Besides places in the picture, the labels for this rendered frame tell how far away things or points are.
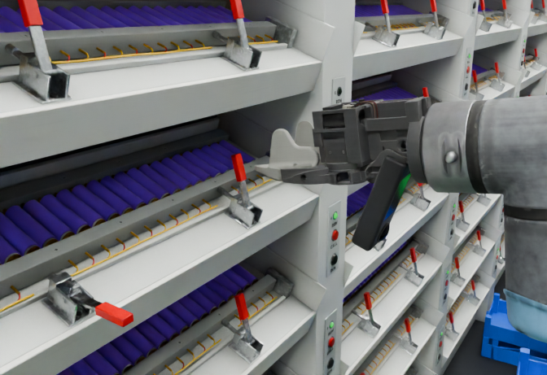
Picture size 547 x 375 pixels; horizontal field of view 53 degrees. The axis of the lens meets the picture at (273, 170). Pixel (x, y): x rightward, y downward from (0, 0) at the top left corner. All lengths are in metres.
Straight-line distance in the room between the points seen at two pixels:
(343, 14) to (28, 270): 0.55
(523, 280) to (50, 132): 0.42
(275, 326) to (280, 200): 0.20
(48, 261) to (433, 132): 0.38
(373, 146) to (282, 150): 0.11
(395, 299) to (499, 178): 0.87
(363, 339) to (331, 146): 0.69
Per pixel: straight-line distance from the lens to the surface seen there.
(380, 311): 1.31
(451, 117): 0.54
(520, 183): 0.52
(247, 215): 0.70
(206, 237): 0.67
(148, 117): 0.55
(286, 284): 0.91
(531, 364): 1.45
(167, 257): 0.63
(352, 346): 1.19
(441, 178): 0.55
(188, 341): 0.77
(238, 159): 0.70
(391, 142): 0.58
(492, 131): 0.52
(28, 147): 0.47
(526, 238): 0.53
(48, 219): 0.63
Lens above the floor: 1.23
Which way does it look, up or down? 17 degrees down
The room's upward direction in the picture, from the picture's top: straight up
